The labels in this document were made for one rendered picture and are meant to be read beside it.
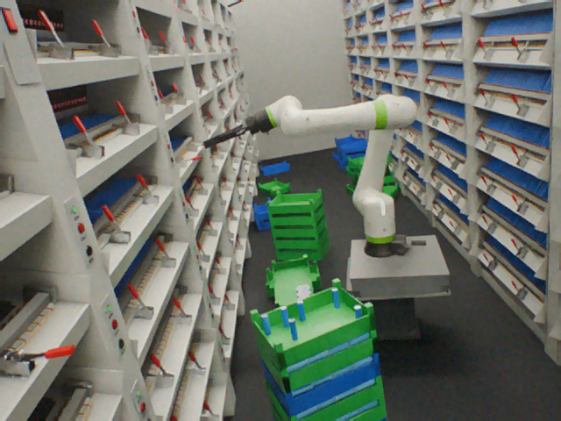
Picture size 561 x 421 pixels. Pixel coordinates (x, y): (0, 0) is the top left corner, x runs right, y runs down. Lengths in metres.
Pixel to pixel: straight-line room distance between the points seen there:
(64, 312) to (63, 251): 0.10
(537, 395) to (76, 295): 1.56
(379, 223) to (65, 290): 1.35
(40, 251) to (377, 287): 1.31
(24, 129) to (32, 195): 0.10
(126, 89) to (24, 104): 0.69
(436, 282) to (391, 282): 0.17
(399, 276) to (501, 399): 0.54
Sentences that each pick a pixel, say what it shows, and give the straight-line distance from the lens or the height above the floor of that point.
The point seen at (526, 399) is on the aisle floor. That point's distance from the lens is 1.90.
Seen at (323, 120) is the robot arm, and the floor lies 0.98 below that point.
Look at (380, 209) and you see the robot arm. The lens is 1.90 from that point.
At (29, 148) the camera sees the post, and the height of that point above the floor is 1.19.
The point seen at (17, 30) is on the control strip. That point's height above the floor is 1.36.
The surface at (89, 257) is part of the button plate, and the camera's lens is 0.87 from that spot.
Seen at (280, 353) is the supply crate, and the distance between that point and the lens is 1.24.
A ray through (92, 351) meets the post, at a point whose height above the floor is 0.83.
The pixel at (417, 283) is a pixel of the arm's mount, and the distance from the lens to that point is 1.85.
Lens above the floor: 1.26
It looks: 20 degrees down
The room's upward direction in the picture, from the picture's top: 10 degrees counter-clockwise
